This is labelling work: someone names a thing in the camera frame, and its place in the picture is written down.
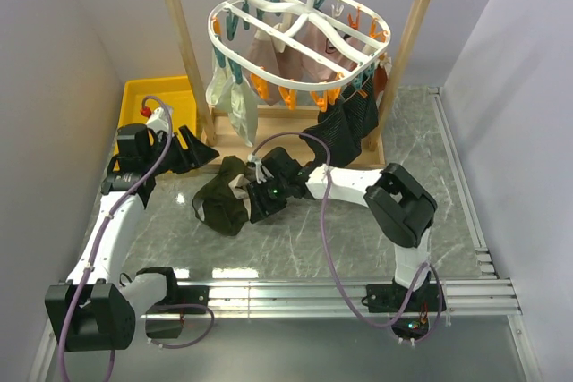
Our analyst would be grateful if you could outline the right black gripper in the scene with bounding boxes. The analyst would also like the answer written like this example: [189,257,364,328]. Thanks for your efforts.
[246,175,292,225]

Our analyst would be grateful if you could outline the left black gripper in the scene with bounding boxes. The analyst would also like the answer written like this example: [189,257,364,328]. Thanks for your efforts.
[144,125,219,175]

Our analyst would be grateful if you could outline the olive green underwear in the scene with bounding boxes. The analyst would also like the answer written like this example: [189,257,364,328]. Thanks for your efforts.
[192,156,252,236]

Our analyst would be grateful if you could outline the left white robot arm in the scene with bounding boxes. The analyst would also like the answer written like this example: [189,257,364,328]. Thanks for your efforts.
[45,123,219,352]

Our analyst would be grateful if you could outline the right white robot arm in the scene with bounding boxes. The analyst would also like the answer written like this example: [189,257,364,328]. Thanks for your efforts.
[246,147,446,314]

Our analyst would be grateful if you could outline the pale green hanging underwear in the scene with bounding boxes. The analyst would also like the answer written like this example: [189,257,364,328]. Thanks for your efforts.
[206,52,258,147]

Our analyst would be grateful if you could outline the black striped hanging underwear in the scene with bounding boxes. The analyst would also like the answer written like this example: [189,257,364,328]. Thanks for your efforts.
[301,79,379,167]

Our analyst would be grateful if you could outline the pink hanging underwear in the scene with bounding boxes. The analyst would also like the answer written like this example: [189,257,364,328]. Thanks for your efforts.
[244,19,359,106]

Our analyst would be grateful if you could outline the beige hanging underwear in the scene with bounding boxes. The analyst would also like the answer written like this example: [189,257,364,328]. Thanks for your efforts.
[254,21,292,55]

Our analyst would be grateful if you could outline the white round clip hanger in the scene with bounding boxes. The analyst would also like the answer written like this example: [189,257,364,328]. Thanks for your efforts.
[208,0,391,109]

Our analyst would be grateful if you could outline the rust orange hanging underwear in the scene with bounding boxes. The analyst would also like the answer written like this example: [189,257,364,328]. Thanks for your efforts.
[372,62,391,105]

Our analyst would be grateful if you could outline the yellow plastic bin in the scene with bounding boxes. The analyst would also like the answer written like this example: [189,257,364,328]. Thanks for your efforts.
[115,75,200,157]

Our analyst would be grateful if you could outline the wooden clothes rack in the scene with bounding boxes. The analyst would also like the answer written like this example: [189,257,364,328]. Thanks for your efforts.
[165,0,431,166]

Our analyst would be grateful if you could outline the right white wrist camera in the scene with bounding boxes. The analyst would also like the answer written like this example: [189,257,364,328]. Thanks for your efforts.
[247,154,273,183]

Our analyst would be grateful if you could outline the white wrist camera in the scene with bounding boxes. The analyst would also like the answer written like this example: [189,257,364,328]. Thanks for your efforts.
[247,154,273,183]
[140,106,174,140]

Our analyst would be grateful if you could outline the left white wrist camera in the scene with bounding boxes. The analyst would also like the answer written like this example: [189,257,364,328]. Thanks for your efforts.
[140,106,174,140]

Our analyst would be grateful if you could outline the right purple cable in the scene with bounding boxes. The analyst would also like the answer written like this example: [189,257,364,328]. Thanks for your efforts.
[252,131,445,343]

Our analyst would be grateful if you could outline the aluminium mounting rail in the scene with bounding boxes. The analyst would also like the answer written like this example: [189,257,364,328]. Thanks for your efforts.
[56,277,525,320]

